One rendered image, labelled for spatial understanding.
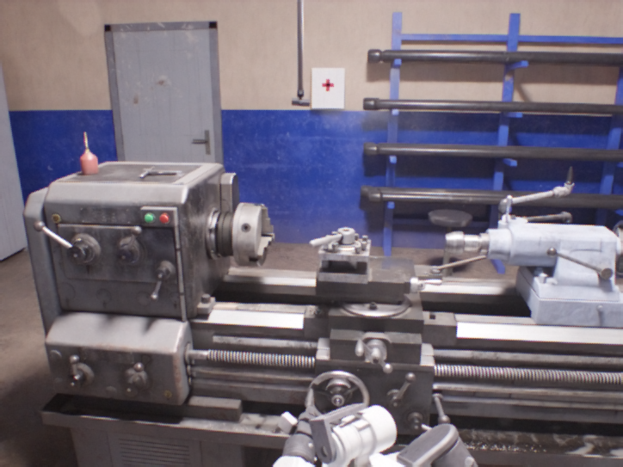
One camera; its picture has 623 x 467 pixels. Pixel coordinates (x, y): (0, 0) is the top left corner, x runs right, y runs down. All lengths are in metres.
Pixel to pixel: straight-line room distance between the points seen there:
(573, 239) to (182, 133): 3.99
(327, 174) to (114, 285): 3.31
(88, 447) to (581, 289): 2.07
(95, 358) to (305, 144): 3.42
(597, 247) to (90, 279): 1.86
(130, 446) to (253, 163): 3.36
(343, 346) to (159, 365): 0.67
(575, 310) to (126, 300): 1.65
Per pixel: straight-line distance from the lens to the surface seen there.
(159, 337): 1.92
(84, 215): 1.96
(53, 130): 5.90
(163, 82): 5.23
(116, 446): 2.38
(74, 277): 2.06
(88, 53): 5.62
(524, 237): 1.97
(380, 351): 1.64
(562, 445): 2.20
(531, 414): 2.15
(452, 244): 1.96
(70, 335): 2.07
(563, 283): 2.03
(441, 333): 1.85
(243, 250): 1.92
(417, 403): 1.84
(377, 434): 0.80
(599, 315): 2.09
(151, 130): 5.33
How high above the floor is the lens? 1.72
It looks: 18 degrees down
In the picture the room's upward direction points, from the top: straight up
